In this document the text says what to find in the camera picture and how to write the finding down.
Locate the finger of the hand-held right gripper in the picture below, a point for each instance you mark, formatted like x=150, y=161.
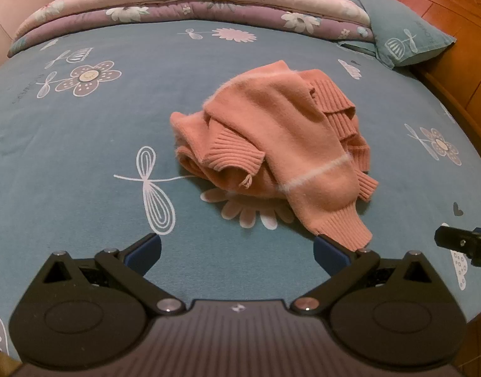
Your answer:
x=452, y=238

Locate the wooden headboard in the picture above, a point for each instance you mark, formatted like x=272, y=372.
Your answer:
x=460, y=47

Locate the pink striped knit sweater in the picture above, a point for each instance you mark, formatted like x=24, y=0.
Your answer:
x=279, y=125

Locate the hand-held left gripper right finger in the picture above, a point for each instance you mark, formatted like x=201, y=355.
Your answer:
x=331, y=255

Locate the blue floral bed sheet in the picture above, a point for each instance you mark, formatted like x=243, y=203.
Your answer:
x=107, y=133

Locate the folded pink purple floral quilt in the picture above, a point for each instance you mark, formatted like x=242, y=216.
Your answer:
x=154, y=15

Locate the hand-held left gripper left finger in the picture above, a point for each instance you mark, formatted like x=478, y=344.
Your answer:
x=144, y=253

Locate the blue printed pillow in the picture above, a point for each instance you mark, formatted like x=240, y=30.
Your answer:
x=397, y=23

